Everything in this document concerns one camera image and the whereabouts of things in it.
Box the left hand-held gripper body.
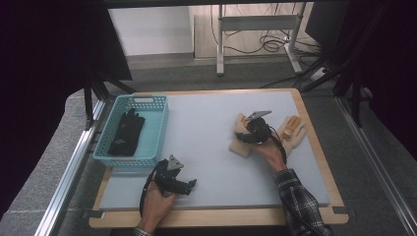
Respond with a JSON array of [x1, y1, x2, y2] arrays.
[[152, 154, 190, 199]]

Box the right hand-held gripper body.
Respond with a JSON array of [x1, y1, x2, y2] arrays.
[[242, 110, 273, 146]]

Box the teal plastic basket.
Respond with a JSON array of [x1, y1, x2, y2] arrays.
[[91, 94, 170, 168]]

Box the black glove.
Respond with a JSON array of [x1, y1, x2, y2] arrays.
[[107, 107, 147, 157]]

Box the person's right hand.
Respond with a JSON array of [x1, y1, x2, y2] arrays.
[[253, 137, 288, 173]]

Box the person's left hand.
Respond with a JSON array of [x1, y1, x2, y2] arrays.
[[137, 181, 180, 234]]

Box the light grey foam mat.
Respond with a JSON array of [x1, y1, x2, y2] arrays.
[[97, 90, 331, 211]]

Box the wooden table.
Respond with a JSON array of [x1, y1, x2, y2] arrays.
[[88, 87, 350, 230]]

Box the white power strip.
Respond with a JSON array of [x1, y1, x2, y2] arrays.
[[309, 66, 328, 82]]

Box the black tripod stand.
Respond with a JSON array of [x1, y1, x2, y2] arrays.
[[83, 69, 136, 132], [299, 48, 375, 129]]

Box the white panel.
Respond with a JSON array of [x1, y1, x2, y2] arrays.
[[107, 5, 195, 57]]

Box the black curtain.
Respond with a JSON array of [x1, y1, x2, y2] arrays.
[[304, 0, 417, 161], [0, 0, 134, 219]]

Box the right hand-held gripper cable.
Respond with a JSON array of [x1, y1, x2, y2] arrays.
[[267, 125, 289, 165]]

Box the hand-held gripper cable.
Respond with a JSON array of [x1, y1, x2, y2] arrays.
[[139, 159, 166, 218], [267, 125, 289, 165]]

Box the left hand-held gripper cable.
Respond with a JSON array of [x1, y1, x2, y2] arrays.
[[139, 159, 166, 218]]

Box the black floor cables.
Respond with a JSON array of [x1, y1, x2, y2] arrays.
[[209, 2, 324, 68]]

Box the aluminium rail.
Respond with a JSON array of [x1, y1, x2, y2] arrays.
[[33, 98, 106, 236], [334, 95, 417, 236]]

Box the white metal desk frame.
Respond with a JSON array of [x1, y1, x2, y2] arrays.
[[215, 2, 305, 77]]

